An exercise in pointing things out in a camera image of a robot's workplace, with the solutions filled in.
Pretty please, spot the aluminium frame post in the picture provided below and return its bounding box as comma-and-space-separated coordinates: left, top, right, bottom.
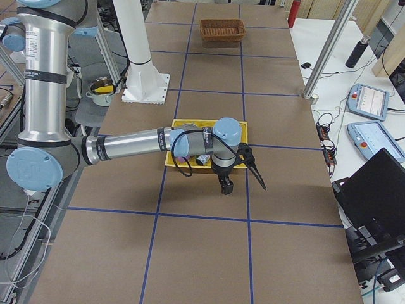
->
302, 0, 358, 105

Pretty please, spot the near teach pendant tablet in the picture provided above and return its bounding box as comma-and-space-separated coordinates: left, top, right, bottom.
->
347, 120, 404, 163

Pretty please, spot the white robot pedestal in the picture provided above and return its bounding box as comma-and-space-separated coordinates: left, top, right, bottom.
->
113, 0, 170, 105

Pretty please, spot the purple foam block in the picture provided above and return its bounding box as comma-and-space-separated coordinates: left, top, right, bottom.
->
175, 155, 190, 164

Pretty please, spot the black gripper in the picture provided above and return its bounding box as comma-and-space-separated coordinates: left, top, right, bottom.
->
211, 164, 234, 195

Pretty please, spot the brown wicker basket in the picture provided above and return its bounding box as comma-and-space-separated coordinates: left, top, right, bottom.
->
199, 19, 246, 42

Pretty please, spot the black water bottle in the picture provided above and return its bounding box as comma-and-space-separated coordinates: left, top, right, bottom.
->
345, 35, 370, 68

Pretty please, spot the small silver can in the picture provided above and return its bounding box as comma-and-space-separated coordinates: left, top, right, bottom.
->
196, 155, 211, 166

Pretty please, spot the white pot with corn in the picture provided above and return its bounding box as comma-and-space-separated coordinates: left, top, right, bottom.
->
85, 77, 115, 107

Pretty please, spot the yellow woven basket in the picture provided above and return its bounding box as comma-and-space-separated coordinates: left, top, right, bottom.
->
165, 119, 248, 169

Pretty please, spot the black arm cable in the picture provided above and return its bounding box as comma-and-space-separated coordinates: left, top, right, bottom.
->
172, 128, 254, 178

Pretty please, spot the red cylinder bottle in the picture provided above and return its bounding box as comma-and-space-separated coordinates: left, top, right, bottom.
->
287, 0, 301, 29

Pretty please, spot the far teach pendant tablet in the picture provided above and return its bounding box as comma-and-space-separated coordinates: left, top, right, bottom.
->
347, 83, 390, 122

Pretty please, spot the black laptop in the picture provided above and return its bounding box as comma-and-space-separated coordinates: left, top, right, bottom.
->
332, 147, 405, 235

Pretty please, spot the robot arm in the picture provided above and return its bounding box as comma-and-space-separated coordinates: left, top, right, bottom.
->
6, 1, 248, 194

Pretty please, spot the teach pendant tablet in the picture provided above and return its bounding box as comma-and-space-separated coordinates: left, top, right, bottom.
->
347, 120, 404, 163
347, 83, 390, 122

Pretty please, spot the black power strip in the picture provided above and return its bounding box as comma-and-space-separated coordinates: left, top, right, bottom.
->
316, 123, 337, 167

